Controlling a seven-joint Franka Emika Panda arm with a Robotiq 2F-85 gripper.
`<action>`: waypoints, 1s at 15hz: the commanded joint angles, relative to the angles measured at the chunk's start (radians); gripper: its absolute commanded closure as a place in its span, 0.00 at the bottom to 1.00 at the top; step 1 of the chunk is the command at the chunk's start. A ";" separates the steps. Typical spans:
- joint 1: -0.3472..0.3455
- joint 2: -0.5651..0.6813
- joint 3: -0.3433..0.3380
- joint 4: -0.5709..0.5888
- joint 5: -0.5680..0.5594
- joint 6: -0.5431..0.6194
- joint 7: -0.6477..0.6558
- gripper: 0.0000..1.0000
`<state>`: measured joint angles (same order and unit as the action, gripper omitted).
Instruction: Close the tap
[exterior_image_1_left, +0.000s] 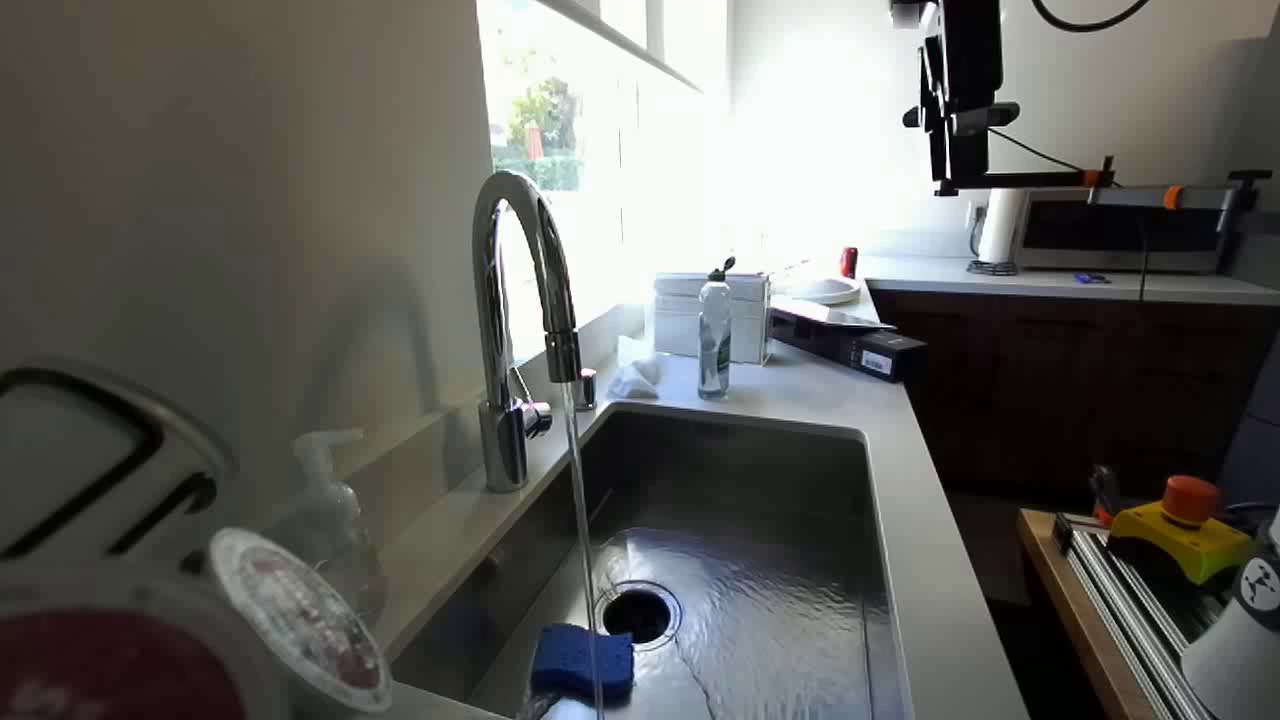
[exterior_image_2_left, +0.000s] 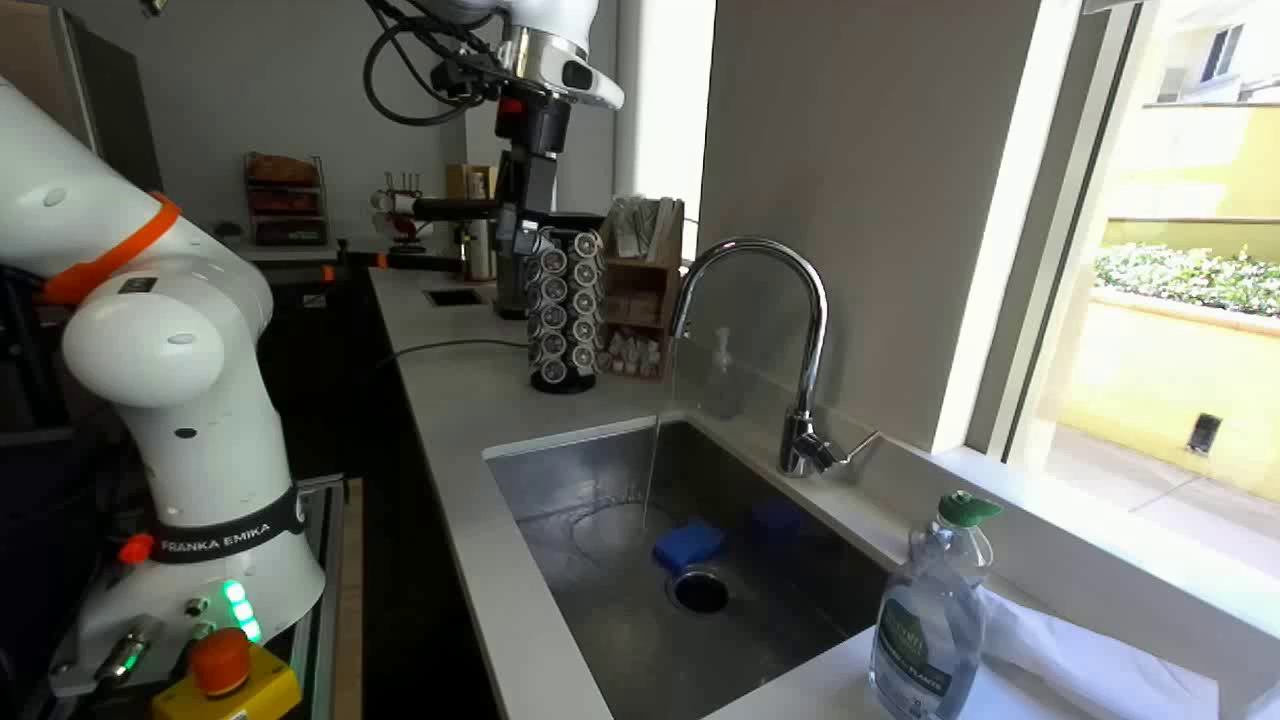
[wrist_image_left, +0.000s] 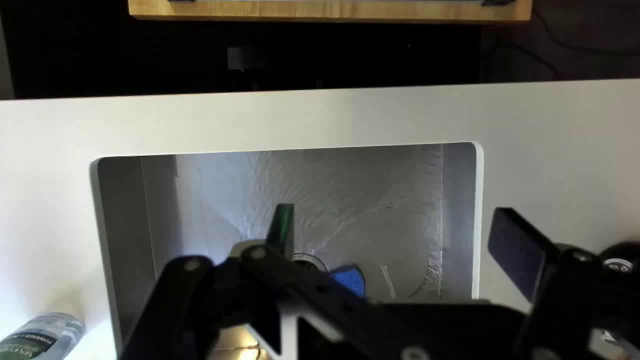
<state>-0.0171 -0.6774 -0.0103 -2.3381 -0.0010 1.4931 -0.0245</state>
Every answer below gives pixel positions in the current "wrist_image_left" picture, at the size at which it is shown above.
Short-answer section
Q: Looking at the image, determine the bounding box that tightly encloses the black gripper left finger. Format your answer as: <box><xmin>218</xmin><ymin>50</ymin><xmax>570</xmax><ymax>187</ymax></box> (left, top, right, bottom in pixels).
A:
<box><xmin>118</xmin><ymin>202</ymin><xmax>403</xmax><ymax>360</ymax></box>

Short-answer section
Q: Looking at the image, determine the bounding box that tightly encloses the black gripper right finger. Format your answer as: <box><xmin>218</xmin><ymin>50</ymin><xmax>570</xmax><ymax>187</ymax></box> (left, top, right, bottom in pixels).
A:
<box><xmin>486</xmin><ymin>206</ymin><xmax>640</xmax><ymax>360</ymax></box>

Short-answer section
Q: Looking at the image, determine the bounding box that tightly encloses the blue sponge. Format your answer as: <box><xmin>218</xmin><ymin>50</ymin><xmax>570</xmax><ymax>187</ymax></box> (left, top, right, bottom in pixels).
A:
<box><xmin>331</xmin><ymin>263</ymin><xmax>368</xmax><ymax>299</ymax></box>

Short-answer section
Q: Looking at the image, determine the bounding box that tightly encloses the clear dish soap bottle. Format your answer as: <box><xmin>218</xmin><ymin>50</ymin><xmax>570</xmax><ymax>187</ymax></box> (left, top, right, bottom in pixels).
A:
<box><xmin>0</xmin><ymin>309</ymin><xmax>88</xmax><ymax>360</ymax></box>

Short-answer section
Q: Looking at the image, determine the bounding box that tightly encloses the stainless steel sink basin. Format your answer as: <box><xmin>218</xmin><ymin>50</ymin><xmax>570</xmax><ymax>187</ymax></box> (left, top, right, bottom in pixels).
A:
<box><xmin>88</xmin><ymin>139</ymin><xmax>485</xmax><ymax>355</ymax></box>

